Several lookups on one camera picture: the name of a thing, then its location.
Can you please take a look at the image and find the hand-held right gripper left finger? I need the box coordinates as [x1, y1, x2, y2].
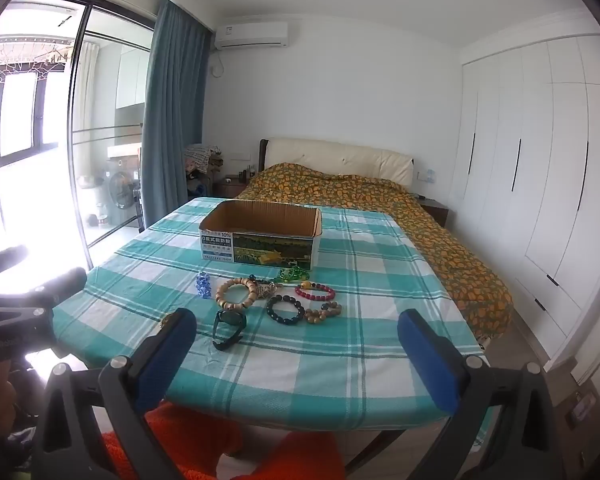
[31, 307, 198, 480]

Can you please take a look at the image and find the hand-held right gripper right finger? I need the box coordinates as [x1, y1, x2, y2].
[397, 308, 563, 480]

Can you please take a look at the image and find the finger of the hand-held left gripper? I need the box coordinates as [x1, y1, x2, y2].
[0, 245, 29, 288]
[24, 267, 87, 311]

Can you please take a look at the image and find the black wristwatch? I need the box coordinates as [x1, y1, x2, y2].
[212, 308, 248, 351]

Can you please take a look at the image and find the light wooden bead bracelet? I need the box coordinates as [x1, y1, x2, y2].
[215, 277, 259, 312]

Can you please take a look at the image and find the dark glossy bead bracelet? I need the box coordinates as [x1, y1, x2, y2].
[266, 295, 306, 327]

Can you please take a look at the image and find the metal pendant keychain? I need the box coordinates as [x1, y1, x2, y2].
[250, 274, 282, 298]

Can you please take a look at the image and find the red bead bracelet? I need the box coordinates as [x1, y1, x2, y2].
[294, 282, 337, 302]

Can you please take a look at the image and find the brown wooden bead bracelet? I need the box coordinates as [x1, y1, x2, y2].
[304, 301, 344, 325]

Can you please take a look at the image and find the printed cardboard box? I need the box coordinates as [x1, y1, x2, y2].
[199, 200, 323, 271]

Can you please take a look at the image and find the green bead necklace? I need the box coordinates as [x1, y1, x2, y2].
[277, 266, 311, 284]

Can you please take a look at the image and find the orange fuzzy cloth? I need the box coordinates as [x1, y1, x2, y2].
[102, 402, 352, 480]

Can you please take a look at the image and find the teal plaid tablecloth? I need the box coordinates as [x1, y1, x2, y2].
[52, 196, 489, 428]

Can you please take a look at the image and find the washing machine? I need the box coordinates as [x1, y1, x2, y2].
[107, 156, 144, 227]

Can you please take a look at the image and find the balcony window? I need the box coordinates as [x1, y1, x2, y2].
[0, 69, 62, 172]

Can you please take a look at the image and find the brown box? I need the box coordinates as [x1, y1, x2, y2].
[550, 359, 600, 442]

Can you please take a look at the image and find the dark wooden nightstand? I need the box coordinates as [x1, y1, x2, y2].
[420, 197, 451, 229]
[214, 175, 252, 199]

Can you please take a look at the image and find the pile of folded clothes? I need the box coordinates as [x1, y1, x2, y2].
[182, 144, 226, 197]

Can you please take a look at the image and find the blue curtain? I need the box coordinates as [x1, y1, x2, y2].
[140, 0, 216, 231]

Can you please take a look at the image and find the ceiling clothes drying rack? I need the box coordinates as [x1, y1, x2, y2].
[0, 34, 77, 75]

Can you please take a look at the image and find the white balcony cabinet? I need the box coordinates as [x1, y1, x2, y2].
[115, 44, 151, 111]

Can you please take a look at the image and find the white wardrobe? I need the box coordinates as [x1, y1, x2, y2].
[452, 10, 600, 361]

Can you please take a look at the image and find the white air conditioner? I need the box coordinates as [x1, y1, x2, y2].
[214, 22, 291, 51]

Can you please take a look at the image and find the black sliding door frame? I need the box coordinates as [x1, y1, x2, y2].
[66, 2, 157, 263]

